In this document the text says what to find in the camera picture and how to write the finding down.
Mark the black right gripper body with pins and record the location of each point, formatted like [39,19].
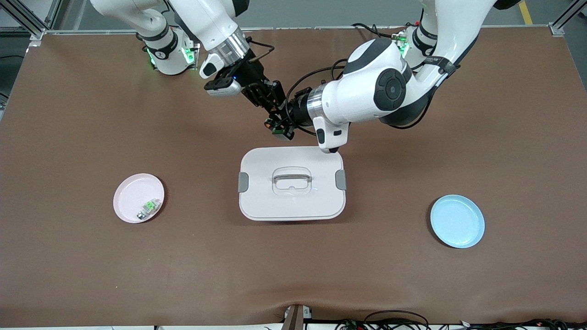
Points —
[250,73]

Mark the aluminium frame post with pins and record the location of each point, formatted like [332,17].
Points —
[566,18]
[27,20]

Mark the brown table mat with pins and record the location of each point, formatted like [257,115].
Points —
[293,266]

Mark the green push-button switch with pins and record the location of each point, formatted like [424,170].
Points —
[149,208]

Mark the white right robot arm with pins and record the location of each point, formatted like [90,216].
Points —
[202,23]

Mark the white lidded storage box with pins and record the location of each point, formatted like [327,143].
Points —
[293,201]

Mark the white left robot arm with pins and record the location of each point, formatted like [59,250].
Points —
[367,91]

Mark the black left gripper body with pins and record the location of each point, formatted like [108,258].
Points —
[298,112]

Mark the light blue round plate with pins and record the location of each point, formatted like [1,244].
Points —
[457,221]

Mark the aluminium frame rail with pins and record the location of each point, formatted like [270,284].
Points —
[298,30]

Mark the pink round plate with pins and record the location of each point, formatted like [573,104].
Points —
[133,197]

